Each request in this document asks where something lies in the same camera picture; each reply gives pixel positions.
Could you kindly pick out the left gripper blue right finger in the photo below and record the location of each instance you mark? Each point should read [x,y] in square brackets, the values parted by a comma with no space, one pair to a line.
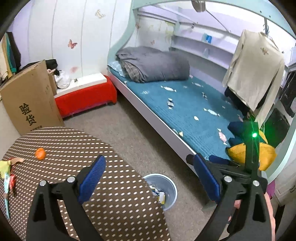
[210,184]

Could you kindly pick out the grey folded duvet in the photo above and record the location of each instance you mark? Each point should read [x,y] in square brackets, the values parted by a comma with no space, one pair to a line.
[145,64]

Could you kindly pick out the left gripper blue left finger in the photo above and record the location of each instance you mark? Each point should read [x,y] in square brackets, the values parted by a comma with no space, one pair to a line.
[89,177]

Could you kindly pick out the red bench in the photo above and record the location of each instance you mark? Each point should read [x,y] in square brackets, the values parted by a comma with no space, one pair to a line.
[87,98]

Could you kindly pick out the brown polka dot tablecloth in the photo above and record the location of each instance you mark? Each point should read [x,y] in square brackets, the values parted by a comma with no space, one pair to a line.
[73,186]

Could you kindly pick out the beige hanging shirt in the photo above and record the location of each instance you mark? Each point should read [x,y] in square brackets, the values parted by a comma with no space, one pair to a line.
[255,71]

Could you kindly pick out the large cardboard box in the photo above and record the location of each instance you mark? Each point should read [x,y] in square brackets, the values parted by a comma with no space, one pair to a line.
[29,101]

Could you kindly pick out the orange bottle cap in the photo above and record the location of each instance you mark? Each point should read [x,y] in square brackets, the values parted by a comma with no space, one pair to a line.
[40,153]

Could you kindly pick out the hanging clothes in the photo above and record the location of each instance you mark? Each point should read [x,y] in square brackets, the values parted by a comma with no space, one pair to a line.
[10,57]

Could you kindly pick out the white plastic bag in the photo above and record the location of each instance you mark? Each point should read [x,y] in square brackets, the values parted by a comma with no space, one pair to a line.
[62,80]

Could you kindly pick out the butterfly wall sticker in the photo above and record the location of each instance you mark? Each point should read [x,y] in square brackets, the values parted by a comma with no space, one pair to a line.
[72,44]

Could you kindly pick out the teal bed mattress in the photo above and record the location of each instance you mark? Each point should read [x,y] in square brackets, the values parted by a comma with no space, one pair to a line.
[197,112]

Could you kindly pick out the doll with green dress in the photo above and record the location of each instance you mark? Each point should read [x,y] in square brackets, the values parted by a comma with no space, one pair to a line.
[9,180]

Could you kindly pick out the light blue trash bin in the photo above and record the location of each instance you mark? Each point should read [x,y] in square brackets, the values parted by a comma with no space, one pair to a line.
[163,188]

